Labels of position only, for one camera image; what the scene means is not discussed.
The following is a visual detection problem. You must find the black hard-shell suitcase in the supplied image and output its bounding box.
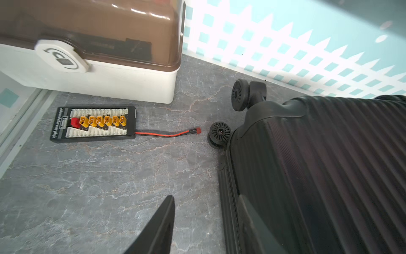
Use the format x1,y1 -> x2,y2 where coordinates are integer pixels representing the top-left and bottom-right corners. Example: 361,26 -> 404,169
208,79 -> 406,254

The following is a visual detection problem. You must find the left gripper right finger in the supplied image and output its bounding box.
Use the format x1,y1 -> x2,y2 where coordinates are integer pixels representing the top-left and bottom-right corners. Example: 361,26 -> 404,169
237,195 -> 286,254

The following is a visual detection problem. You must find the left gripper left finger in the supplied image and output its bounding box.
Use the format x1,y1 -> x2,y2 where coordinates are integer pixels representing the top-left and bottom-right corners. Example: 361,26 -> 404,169
124,195 -> 176,254

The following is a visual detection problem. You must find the black charging board with connectors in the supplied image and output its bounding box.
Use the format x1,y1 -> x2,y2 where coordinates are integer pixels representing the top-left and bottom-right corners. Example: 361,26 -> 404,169
50,106 -> 202,143

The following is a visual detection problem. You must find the brown lid white toolbox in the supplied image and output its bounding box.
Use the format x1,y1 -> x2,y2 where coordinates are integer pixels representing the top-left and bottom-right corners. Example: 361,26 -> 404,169
1,0 -> 186,104

